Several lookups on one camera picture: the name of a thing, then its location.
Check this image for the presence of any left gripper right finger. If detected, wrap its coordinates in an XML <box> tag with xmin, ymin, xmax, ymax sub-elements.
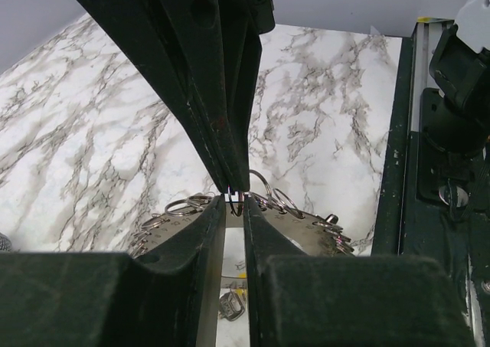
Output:
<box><xmin>243</xmin><ymin>199</ymin><xmax>474</xmax><ymax>346</ymax></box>

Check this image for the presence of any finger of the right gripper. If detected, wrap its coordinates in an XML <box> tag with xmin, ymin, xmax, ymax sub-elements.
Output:
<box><xmin>159</xmin><ymin>0</ymin><xmax>275</xmax><ymax>190</ymax></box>
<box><xmin>77</xmin><ymin>0</ymin><xmax>229</xmax><ymax>191</ymax></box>

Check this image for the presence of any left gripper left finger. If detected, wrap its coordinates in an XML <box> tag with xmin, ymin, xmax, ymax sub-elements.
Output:
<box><xmin>1</xmin><ymin>197</ymin><xmax>226</xmax><ymax>346</ymax></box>

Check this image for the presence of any round metal keyring disc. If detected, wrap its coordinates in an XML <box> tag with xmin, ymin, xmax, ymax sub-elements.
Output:
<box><xmin>129</xmin><ymin>169</ymin><xmax>355</xmax><ymax>258</ymax></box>

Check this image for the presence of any yellow key tag inner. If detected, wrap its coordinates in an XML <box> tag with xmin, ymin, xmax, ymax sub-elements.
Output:
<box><xmin>220</xmin><ymin>273</ymin><xmax>247</xmax><ymax>291</ymax></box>

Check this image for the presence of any purple glitter microphone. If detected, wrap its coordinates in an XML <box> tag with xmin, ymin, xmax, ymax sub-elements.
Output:
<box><xmin>0</xmin><ymin>233</ymin><xmax>12</xmax><ymax>252</ymax></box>

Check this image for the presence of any black mounting base rail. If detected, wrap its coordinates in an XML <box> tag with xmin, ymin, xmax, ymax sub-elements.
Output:
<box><xmin>372</xmin><ymin>20</ymin><xmax>489</xmax><ymax>346</ymax></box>

